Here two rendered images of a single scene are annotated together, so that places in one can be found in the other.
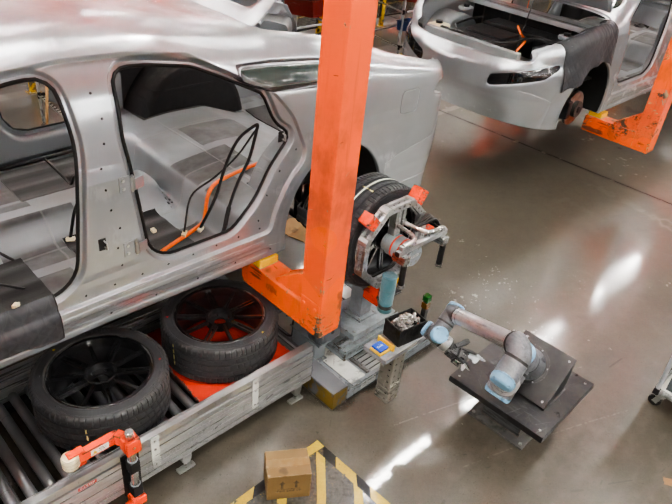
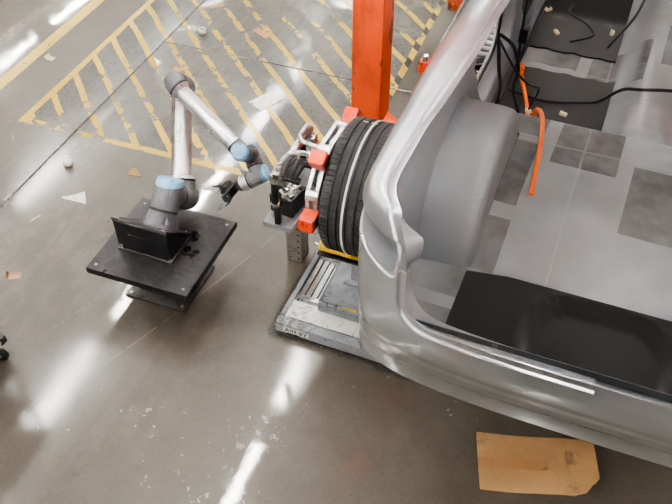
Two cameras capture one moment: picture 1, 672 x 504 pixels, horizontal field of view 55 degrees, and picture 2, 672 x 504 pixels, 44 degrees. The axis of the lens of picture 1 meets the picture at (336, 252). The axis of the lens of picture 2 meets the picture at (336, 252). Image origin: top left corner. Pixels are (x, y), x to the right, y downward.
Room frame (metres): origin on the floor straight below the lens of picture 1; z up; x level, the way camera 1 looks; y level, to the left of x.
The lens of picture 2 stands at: (6.07, -1.41, 3.43)
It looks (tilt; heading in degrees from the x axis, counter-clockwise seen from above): 45 degrees down; 159
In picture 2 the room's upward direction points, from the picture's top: straight up
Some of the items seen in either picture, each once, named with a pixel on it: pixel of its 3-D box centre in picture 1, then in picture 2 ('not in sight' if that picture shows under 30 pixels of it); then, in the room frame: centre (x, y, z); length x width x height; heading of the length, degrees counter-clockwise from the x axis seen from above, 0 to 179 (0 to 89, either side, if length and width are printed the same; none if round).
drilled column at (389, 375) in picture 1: (390, 370); (297, 229); (2.80, -0.39, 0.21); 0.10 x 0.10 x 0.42; 47
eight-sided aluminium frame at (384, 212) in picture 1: (391, 242); (333, 179); (3.18, -0.32, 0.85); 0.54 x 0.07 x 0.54; 137
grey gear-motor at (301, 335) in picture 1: (308, 322); not in sight; (3.09, 0.12, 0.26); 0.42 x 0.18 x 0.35; 47
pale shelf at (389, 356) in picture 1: (399, 339); (293, 202); (2.82, -0.41, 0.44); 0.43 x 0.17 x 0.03; 137
